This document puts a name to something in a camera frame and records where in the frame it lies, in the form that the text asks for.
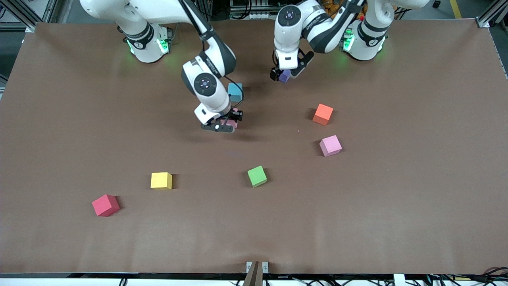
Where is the pink foam cube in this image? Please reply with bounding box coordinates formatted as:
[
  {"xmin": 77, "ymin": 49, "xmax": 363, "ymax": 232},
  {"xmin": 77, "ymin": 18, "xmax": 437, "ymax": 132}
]
[
  {"xmin": 219, "ymin": 107, "xmax": 239, "ymax": 129},
  {"xmin": 319, "ymin": 135, "xmax": 343, "ymax": 157}
]

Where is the blue foam cube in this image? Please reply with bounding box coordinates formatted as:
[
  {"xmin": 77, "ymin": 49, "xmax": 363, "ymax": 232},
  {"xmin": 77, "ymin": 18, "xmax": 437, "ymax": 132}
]
[{"xmin": 227, "ymin": 83, "xmax": 243, "ymax": 102}]

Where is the yellow foam cube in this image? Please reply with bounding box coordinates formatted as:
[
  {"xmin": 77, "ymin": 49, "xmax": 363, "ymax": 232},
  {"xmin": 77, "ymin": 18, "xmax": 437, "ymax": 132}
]
[{"xmin": 150, "ymin": 172, "xmax": 173, "ymax": 190}]

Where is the white power strip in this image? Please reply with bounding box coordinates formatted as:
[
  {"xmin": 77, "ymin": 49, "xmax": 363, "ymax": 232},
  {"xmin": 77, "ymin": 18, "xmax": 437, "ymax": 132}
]
[{"xmin": 231, "ymin": 11, "xmax": 274, "ymax": 20}]

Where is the orange foam cube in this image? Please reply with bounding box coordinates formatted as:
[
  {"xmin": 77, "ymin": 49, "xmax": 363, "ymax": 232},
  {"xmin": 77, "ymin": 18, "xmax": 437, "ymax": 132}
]
[{"xmin": 312, "ymin": 103, "xmax": 334, "ymax": 126}]

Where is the green foam cube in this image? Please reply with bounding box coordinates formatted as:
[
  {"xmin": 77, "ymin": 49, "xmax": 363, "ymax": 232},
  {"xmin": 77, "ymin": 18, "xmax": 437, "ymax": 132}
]
[{"xmin": 247, "ymin": 165, "xmax": 267, "ymax": 188}]

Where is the brown table cover sheet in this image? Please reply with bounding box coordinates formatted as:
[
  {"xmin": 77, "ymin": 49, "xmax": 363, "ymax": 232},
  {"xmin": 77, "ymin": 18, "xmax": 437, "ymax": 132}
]
[{"xmin": 0, "ymin": 18, "xmax": 508, "ymax": 275}]

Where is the red foam cube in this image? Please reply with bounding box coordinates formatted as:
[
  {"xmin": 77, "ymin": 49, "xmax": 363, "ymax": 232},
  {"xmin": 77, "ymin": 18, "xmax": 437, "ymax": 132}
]
[{"xmin": 92, "ymin": 194, "xmax": 120, "ymax": 217}]

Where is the brown tapered pole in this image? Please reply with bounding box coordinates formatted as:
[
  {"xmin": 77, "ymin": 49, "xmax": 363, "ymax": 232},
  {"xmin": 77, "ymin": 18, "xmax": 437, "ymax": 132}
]
[{"xmin": 243, "ymin": 261, "xmax": 259, "ymax": 286}]

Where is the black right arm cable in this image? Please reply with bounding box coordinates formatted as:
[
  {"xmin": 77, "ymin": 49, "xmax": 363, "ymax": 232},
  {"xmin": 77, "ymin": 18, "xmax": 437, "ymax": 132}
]
[{"xmin": 179, "ymin": 0, "xmax": 244, "ymax": 114}]

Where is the silver metal bracket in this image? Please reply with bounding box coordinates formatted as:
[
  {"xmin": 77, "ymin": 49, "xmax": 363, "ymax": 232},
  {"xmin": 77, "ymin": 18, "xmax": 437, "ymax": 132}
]
[{"xmin": 246, "ymin": 261, "xmax": 269, "ymax": 274}]

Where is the aluminium frame profile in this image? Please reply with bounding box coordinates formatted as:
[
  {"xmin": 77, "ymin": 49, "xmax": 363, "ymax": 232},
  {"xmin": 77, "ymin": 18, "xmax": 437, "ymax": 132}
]
[
  {"xmin": 476, "ymin": 0, "xmax": 508, "ymax": 28},
  {"xmin": 0, "ymin": 0, "xmax": 60, "ymax": 33}
]

